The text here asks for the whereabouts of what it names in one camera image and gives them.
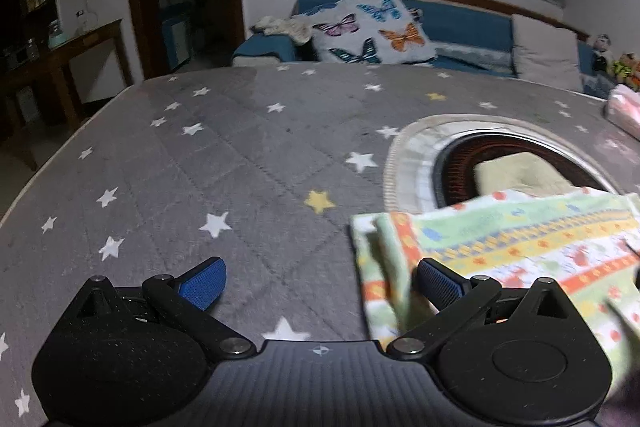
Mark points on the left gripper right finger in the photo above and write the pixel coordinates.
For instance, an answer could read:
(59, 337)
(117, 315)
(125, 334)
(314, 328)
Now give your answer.
(460, 303)

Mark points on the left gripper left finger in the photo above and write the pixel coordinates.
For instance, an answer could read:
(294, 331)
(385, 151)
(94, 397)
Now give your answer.
(182, 303)

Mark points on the colourful patterned child garment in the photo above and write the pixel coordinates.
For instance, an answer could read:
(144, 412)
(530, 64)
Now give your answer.
(587, 240)

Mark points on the round table heater opening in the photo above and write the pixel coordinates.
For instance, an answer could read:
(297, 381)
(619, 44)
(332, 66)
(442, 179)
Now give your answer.
(431, 162)

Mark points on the grey star tablecloth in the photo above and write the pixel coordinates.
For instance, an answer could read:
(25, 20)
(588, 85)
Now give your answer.
(262, 167)

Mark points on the pink tissue pack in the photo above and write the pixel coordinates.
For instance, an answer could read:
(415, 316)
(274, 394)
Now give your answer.
(623, 110)

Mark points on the beige cushion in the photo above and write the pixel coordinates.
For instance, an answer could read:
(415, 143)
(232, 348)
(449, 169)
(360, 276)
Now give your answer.
(545, 54)

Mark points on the blue sofa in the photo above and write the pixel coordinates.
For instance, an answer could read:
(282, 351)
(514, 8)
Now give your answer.
(465, 39)

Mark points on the panda plush toy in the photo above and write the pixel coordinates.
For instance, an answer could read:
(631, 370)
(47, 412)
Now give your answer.
(602, 57)

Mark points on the butterfly print pillow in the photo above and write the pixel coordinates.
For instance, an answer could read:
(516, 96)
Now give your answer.
(369, 32)

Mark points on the colourful plush toys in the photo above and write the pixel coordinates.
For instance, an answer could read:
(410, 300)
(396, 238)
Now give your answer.
(626, 70)

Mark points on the crumpled beige cloth on sofa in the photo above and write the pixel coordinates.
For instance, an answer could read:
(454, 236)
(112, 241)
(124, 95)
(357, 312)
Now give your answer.
(295, 28)

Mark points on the dark shelf cabinet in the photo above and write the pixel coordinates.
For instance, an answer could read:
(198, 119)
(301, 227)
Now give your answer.
(27, 6)

